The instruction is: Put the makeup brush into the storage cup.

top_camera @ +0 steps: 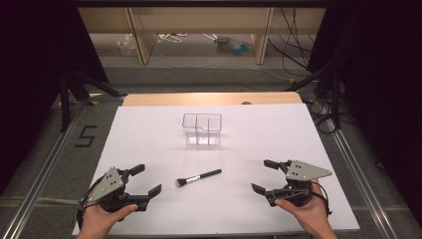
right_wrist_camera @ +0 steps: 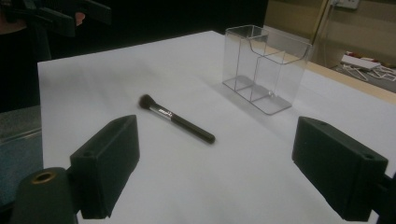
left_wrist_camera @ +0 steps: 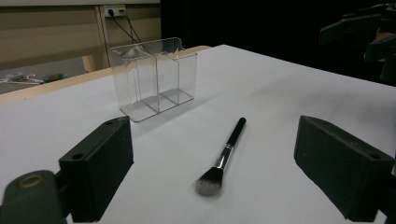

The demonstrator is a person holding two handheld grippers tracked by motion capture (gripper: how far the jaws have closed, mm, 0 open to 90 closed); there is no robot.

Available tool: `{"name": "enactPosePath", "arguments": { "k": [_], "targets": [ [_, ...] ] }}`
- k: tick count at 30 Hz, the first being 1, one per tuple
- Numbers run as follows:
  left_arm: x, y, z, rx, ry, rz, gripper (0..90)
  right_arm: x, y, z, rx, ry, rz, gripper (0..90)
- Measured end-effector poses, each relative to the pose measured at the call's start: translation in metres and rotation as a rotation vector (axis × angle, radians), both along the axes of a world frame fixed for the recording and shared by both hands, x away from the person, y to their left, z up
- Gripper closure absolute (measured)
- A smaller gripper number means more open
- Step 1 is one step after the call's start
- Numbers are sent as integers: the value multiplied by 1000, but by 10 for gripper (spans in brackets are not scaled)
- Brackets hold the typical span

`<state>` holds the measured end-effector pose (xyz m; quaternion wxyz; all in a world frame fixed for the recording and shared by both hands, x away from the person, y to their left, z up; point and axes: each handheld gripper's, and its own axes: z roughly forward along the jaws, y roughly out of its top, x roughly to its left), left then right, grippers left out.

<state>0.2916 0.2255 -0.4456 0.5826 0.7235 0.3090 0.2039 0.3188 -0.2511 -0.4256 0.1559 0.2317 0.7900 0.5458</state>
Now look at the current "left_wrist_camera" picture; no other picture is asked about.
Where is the white hanger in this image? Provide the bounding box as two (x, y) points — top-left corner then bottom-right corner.
(0, 72), (45, 86)

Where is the white table cover sheet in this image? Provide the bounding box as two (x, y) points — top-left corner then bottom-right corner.
(0, 44), (396, 224)

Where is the black curtain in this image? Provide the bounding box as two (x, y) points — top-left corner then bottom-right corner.
(160, 0), (396, 86)

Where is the green plastic bottle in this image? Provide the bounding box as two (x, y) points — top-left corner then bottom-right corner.
(43, 73), (64, 83)

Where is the black power cable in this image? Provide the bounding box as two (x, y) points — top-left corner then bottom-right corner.
(107, 8), (139, 45)
(120, 9), (144, 44)

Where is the clear acrylic organizer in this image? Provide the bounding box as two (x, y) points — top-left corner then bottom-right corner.
(107, 36), (198, 123)

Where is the black makeup brush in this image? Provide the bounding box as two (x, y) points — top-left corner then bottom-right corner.
(194, 117), (248, 198)

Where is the beige wooden shelf unit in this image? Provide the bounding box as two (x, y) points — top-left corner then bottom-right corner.
(0, 0), (162, 73)

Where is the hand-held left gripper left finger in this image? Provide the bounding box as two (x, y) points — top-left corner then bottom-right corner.
(58, 115), (135, 223)

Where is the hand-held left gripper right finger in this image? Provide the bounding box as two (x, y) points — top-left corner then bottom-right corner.
(293, 115), (396, 223)

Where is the white wall outlet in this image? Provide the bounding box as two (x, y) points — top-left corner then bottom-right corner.
(103, 4), (126, 18)

